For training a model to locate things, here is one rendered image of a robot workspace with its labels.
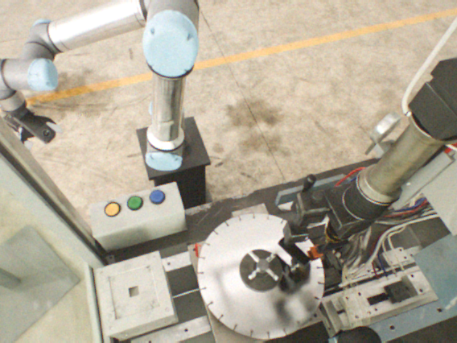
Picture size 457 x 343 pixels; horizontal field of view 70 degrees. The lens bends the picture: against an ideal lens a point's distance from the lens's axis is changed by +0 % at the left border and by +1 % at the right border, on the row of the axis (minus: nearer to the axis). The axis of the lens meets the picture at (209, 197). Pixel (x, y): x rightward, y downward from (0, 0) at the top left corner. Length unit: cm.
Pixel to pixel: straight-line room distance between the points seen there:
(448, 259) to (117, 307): 73
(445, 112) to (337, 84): 239
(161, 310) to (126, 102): 191
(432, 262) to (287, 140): 178
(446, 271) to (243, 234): 47
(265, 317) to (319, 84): 219
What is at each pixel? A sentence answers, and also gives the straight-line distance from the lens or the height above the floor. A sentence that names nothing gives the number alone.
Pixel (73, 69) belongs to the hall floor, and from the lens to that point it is 297.
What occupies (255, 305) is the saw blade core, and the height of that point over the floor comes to 95.
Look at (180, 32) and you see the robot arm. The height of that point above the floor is 137.
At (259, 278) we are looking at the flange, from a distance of 86.
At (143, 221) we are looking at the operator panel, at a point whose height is 90.
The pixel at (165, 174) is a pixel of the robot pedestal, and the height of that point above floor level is 75.
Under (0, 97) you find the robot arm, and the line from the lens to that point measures 104.
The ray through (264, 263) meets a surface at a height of 100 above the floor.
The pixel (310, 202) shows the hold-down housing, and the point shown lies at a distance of 64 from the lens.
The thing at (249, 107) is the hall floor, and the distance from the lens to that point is 250.
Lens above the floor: 179
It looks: 62 degrees down
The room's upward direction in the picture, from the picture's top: 1 degrees clockwise
